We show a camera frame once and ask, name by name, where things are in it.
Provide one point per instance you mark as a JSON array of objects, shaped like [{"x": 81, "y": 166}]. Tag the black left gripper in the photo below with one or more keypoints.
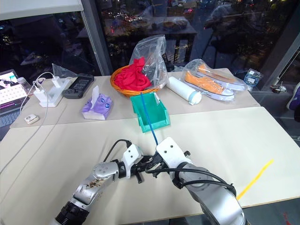
[{"x": 139, "y": 167}]

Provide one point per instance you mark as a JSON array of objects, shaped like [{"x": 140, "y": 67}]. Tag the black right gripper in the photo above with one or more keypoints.
[{"x": 159, "y": 161}]

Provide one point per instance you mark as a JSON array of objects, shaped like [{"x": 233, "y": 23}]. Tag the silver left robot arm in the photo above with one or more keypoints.
[{"x": 103, "y": 172}]

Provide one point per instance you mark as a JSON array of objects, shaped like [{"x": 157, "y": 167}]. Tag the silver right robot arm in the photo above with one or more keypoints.
[{"x": 215, "y": 199}]

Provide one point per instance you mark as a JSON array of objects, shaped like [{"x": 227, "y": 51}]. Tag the white power adapter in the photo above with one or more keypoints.
[
  {"x": 56, "y": 82},
  {"x": 40, "y": 95}
]

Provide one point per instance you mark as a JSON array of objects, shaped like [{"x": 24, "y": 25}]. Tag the green plastic storage bin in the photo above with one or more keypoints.
[{"x": 159, "y": 112}]

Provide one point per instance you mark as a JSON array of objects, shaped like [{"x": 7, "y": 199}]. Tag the purple tissue pack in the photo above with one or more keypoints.
[{"x": 98, "y": 105}]

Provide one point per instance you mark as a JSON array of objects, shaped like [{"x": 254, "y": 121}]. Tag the orange wicker basket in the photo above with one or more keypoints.
[{"x": 122, "y": 90}]

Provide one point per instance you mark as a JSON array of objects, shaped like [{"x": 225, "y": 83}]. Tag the white cylindrical bottle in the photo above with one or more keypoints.
[{"x": 180, "y": 89}]

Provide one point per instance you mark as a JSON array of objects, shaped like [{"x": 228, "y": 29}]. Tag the red cloth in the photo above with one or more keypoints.
[{"x": 131, "y": 77}]

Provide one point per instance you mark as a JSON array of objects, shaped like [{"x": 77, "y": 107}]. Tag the orange canvas sneaker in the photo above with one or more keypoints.
[
  {"x": 204, "y": 83},
  {"x": 218, "y": 74}
]

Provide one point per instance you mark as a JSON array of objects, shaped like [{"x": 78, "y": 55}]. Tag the yellow tape strip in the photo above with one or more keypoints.
[{"x": 255, "y": 179}]

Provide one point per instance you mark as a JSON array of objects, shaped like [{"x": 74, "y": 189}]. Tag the black handheld game console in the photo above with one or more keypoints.
[{"x": 79, "y": 85}]

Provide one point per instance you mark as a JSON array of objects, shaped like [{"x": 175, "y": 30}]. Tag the orange sneakers in bag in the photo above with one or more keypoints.
[{"x": 189, "y": 66}]

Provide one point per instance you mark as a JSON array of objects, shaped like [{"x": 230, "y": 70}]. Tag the white charger dock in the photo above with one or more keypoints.
[{"x": 54, "y": 96}]

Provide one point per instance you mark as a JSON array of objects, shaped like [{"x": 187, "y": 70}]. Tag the large clear plastic bag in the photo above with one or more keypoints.
[{"x": 150, "y": 47}]

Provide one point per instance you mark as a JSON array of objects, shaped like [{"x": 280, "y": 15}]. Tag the white earbuds case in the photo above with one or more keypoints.
[{"x": 31, "y": 118}]

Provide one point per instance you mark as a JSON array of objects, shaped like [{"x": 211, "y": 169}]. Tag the small clear plastic bag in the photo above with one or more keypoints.
[{"x": 63, "y": 71}]

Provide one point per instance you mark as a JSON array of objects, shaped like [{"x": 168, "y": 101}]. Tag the clear plastic bottle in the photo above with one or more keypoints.
[{"x": 22, "y": 82}]

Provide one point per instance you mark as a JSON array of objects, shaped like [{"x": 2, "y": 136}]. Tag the open laptop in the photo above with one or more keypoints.
[{"x": 11, "y": 93}]

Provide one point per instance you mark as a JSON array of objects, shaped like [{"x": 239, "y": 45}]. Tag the purple and white shoe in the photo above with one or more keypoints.
[{"x": 294, "y": 100}]

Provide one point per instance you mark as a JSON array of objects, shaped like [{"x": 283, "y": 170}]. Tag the white roller blind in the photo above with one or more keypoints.
[{"x": 39, "y": 7}]

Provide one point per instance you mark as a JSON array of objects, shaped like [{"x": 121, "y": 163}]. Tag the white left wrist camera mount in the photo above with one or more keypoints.
[{"x": 131, "y": 152}]

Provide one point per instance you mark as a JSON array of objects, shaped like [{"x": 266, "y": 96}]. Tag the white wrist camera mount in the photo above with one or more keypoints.
[
  {"x": 171, "y": 152},
  {"x": 131, "y": 152}
]

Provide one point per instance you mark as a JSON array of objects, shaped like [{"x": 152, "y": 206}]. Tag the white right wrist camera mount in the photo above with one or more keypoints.
[{"x": 171, "y": 152}]

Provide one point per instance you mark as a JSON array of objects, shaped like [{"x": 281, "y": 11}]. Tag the grey window frame post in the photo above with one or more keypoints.
[{"x": 93, "y": 35}]

